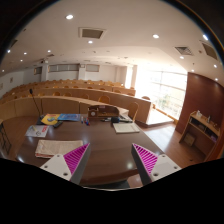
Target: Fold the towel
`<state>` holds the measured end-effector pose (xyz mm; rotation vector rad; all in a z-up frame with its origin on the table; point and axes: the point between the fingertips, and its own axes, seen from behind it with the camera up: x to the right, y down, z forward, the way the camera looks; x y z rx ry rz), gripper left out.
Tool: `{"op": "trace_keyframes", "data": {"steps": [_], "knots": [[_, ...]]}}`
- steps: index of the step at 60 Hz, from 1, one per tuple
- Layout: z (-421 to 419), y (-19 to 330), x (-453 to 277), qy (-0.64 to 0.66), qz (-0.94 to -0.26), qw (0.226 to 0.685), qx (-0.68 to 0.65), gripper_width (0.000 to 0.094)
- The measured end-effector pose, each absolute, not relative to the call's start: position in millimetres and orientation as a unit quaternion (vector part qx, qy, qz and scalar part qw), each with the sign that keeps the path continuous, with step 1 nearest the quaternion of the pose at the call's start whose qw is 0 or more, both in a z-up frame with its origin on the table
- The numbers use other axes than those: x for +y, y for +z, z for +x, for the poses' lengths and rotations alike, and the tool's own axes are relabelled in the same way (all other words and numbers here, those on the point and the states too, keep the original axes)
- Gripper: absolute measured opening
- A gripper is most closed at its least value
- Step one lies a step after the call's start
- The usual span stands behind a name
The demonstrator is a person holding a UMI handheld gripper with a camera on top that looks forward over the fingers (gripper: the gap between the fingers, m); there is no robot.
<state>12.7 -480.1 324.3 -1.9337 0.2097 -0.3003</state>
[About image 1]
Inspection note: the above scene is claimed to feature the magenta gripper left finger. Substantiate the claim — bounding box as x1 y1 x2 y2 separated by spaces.
41 143 91 184

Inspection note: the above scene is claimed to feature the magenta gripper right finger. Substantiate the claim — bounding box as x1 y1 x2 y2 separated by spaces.
131 143 180 185

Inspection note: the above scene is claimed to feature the beige folded towel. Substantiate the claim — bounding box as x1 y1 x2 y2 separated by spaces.
35 140 83 158

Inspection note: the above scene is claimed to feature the black remote control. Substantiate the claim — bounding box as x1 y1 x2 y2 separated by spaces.
53 121 63 128

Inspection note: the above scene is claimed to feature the white open notebook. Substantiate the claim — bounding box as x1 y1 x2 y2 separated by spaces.
113 123 139 134

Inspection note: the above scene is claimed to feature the white paper sheet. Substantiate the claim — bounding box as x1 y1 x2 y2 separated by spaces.
26 125 49 137

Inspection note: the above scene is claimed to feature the black gooseneck microphone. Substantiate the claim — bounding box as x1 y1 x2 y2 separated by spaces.
29 88 44 125

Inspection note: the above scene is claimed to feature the wooden bookshelf cabinet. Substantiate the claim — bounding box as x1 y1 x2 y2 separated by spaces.
180 111 220 156

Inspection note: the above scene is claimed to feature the wooden desk organizer box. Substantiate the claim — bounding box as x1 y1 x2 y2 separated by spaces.
88 105 119 118

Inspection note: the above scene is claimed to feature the wooden chair behind table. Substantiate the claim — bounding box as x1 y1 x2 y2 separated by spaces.
128 102 139 120

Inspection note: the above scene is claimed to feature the black metal chair frame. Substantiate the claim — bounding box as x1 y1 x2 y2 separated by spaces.
0 122 12 153

